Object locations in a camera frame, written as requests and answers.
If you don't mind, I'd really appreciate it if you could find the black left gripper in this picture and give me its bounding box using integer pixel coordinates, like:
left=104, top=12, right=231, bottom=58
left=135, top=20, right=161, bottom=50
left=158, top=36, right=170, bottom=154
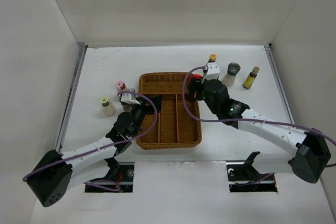
left=129, top=94, right=162, bottom=138

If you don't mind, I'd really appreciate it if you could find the yellow cap green label bottle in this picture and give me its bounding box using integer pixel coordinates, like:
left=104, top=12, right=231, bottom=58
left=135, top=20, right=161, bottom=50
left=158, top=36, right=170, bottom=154
left=208, top=54, right=217, bottom=63

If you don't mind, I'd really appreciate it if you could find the black top salt grinder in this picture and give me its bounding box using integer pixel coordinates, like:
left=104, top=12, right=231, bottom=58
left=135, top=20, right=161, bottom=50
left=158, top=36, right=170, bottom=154
left=222, top=62, right=240, bottom=87

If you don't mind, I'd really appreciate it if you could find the yellow lid spice shaker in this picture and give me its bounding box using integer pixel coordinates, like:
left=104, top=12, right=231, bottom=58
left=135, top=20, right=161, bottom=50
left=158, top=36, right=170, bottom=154
left=100, top=97, right=116, bottom=116

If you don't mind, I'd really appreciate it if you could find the red lid chili sauce jar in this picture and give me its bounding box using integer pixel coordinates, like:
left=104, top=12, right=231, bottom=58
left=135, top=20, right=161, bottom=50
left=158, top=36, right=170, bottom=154
left=188, top=74, right=203, bottom=82

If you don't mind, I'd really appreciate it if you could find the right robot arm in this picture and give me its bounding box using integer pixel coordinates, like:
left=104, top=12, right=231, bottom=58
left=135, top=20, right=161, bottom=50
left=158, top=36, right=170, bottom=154
left=182, top=76, right=331, bottom=184

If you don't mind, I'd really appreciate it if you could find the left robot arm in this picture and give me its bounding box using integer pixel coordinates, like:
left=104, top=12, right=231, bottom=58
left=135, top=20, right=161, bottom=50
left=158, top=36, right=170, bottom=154
left=23, top=91, right=163, bottom=207

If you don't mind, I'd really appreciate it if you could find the brown wicker divided basket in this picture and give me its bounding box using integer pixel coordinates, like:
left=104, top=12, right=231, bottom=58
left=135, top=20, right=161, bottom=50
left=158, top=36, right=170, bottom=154
left=136, top=72, right=202, bottom=150

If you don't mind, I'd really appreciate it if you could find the pink lid spice shaker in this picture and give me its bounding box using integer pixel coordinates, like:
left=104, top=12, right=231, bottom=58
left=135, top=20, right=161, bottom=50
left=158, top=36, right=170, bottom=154
left=115, top=80, right=127, bottom=96

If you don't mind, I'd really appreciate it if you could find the small yellow label dark bottle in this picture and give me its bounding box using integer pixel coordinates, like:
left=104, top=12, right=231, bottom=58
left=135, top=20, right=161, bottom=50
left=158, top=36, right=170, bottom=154
left=243, top=66, right=260, bottom=89

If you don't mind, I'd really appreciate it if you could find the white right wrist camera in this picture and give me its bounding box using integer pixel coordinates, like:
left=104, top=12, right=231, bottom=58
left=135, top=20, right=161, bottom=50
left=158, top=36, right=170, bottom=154
left=202, top=62, right=221, bottom=82

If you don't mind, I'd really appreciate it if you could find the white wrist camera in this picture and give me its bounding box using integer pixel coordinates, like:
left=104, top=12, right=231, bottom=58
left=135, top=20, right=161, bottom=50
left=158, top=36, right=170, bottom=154
left=120, top=90, right=140, bottom=105
left=202, top=62, right=221, bottom=82

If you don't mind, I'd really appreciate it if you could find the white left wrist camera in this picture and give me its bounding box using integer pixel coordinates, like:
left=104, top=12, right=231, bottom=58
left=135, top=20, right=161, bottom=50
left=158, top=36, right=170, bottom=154
left=120, top=90, right=140, bottom=105

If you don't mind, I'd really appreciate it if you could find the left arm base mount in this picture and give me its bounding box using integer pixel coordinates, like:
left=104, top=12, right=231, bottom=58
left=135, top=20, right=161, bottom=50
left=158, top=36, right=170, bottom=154
left=85, top=163, right=135, bottom=193

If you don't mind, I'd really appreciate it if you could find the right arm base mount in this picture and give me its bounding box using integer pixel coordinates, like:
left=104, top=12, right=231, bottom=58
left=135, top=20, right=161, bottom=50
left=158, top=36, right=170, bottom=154
left=226, top=152, right=278, bottom=193

